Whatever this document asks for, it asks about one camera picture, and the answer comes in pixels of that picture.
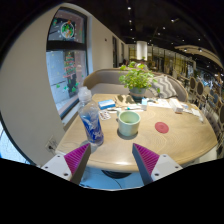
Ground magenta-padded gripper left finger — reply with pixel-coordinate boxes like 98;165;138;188
40;143;92;186

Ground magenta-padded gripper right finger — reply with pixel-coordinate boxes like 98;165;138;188
132;143;184;186

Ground clear blue-label water bottle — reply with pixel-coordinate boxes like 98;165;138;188
77;86;105;148

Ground flat round red coaster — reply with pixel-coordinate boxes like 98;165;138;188
154;121;170;135

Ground pale green mug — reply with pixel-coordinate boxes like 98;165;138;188
116;110;142;138

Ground white orange carton box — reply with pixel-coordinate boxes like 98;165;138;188
168;97;184;114

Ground white printed leaflet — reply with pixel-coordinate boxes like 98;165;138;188
147;98;172;109

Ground white paper napkin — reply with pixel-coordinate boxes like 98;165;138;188
190;107;202;118

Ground clear drinking glass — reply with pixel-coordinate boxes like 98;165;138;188
198;107;207;124

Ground light blue tissue pack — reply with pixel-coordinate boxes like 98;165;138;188
140;97;149;111

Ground white tube with teal cap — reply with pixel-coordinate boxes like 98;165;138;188
124;105;144;112

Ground pill blister pack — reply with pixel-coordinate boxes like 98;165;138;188
98;110;112;121

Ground small blue white box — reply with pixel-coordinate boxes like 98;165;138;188
97;99;117;111

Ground grey white chevron pillow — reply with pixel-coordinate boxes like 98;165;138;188
149;75;178;100

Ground group of dining chairs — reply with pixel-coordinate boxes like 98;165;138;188
186;75;224;158

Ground green potted plant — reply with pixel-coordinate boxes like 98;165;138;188
118;60;160;101

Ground window with festive decals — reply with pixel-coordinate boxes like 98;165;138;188
45;7;89;119

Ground grey curved sofa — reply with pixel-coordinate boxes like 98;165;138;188
82;68;189;103

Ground white round column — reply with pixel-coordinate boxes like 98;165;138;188
135;40;149;62

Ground group of ceiling lights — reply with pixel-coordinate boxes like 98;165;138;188
124;4;204;54

